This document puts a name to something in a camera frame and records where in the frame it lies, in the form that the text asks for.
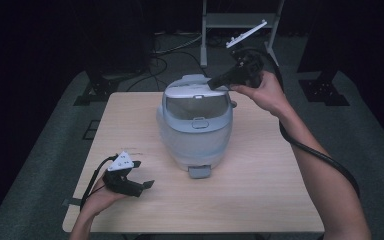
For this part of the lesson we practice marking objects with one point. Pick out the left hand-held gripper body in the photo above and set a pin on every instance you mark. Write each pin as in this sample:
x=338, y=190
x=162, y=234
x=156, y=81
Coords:
x=121, y=183

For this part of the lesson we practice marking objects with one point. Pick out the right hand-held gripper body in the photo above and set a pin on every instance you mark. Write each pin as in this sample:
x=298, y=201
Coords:
x=251, y=68

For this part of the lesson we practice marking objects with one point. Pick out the person's left hand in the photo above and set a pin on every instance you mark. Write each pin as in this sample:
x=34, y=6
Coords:
x=101, y=200

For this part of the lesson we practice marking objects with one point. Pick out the grey tape strip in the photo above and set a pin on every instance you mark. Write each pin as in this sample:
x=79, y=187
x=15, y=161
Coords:
x=72, y=201

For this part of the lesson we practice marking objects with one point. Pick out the white metal stand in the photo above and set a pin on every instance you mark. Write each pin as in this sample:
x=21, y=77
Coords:
x=220, y=20

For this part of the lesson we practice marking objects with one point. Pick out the black stand base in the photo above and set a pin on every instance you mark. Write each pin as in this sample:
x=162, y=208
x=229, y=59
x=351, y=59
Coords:
x=323, y=90
x=100, y=88

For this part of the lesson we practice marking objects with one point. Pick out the person's right hand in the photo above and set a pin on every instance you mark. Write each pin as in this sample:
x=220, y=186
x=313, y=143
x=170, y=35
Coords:
x=268, y=93

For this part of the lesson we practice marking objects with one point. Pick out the white rice cooker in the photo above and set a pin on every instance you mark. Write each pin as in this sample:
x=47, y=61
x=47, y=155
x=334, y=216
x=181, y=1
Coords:
x=196, y=146

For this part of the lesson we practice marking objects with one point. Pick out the dark floor socket plate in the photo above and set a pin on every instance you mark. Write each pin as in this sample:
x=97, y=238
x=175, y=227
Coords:
x=91, y=130

